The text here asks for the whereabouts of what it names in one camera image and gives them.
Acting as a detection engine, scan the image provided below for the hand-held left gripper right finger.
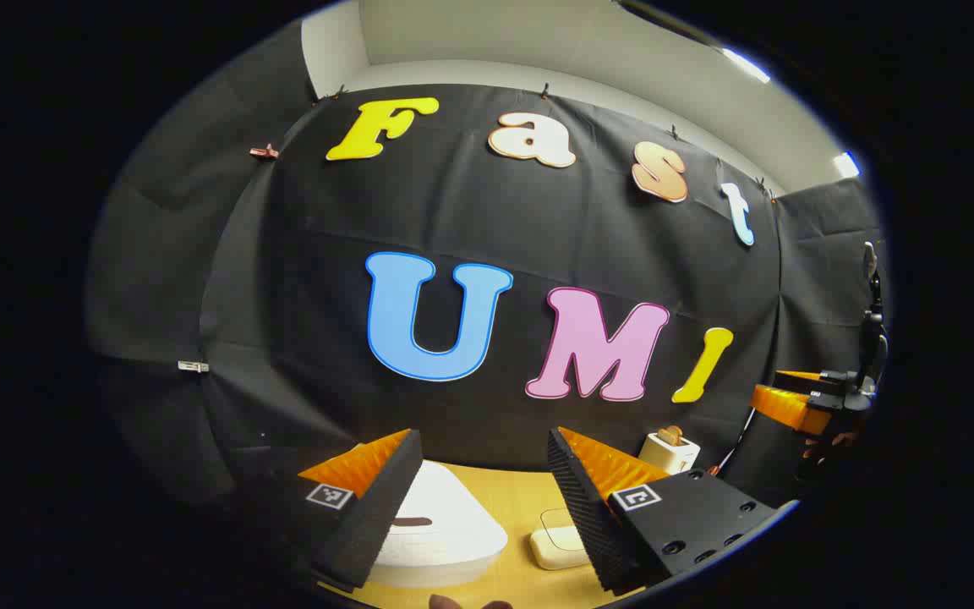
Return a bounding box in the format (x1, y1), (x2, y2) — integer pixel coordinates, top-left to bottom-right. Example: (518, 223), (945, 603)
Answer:
(548, 426), (780, 595)

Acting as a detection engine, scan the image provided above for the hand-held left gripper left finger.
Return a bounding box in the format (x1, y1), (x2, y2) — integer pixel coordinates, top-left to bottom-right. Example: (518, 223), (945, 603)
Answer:
(229, 429), (424, 591)

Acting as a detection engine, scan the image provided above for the white rice cooker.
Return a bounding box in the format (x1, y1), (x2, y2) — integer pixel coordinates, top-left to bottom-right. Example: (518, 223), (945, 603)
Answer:
(366, 461), (509, 590)

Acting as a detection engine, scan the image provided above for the clear plastic container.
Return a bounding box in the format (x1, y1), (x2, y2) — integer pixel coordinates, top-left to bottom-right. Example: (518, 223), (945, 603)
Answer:
(529, 507), (594, 572)

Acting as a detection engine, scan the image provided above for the white toaster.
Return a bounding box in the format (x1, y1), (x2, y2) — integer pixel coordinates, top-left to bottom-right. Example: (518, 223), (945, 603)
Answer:
(639, 431), (701, 476)

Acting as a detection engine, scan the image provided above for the black backdrop cloth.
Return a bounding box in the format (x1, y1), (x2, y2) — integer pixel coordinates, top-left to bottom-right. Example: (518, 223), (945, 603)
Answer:
(85, 63), (889, 517)

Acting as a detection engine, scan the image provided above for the thin cable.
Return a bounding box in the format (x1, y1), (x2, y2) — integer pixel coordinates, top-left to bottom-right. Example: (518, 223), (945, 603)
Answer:
(709, 406), (758, 475)

